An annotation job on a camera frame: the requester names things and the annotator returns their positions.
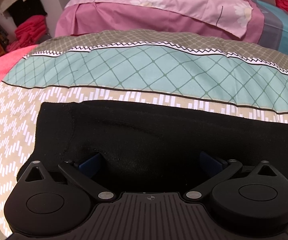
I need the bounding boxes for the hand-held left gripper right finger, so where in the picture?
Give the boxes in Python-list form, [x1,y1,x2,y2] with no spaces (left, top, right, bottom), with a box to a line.
[183,151,286,202]

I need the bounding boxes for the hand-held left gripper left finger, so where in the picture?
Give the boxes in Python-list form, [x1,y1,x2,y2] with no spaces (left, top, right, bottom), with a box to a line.
[17,153,116,202]

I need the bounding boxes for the black pants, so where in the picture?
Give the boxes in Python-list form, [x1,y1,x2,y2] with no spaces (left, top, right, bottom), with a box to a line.
[16,100,288,198]

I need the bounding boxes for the geometric patterned bed sheet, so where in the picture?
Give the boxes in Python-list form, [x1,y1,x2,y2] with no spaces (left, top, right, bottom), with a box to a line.
[0,29,288,240]

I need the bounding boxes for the stack of red clothes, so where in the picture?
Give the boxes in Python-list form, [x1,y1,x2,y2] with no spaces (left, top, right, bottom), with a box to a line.
[7,15,47,53]

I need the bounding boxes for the blue grey striped bed sheet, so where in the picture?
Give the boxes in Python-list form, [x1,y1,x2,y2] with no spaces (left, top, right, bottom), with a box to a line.
[246,0,288,60]

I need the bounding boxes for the pink floral bed sheet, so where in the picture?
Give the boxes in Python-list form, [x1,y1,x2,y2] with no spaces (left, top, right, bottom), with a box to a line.
[55,0,262,43]

